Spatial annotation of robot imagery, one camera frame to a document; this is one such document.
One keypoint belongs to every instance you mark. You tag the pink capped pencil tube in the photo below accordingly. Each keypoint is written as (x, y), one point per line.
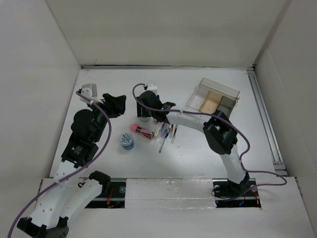
(142, 131)

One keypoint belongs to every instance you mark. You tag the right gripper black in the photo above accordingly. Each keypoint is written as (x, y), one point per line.
(139, 110)

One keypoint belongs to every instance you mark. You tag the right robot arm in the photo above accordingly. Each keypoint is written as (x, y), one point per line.
(220, 135)

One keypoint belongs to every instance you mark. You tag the clear desk organizer box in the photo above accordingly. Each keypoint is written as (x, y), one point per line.
(210, 96)

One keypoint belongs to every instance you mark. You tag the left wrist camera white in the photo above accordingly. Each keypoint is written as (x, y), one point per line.
(89, 91)

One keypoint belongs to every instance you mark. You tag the blue round jar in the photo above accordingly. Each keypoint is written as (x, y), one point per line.
(144, 118)
(126, 141)

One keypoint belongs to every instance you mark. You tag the front mounting rail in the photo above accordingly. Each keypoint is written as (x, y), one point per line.
(151, 193)

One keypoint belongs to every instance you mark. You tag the aluminium rail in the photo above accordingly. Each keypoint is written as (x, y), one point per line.
(277, 159)
(157, 67)

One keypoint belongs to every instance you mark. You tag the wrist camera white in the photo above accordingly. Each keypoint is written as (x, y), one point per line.
(89, 91)
(151, 87)

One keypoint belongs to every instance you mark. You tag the back aluminium rail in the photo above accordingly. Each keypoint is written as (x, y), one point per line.
(157, 67)

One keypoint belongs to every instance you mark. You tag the black capped pen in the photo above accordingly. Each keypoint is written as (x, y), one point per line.
(175, 127)

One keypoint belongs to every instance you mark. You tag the blue tipped long pen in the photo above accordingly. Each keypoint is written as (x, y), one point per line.
(162, 143)

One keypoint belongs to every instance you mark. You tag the right aluminium rail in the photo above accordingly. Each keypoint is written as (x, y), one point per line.
(277, 159)

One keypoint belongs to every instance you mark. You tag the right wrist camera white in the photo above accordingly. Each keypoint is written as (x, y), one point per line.
(151, 87)

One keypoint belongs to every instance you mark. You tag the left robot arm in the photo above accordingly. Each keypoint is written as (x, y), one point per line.
(81, 151)

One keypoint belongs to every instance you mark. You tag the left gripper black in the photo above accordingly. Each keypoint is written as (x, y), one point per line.
(115, 105)

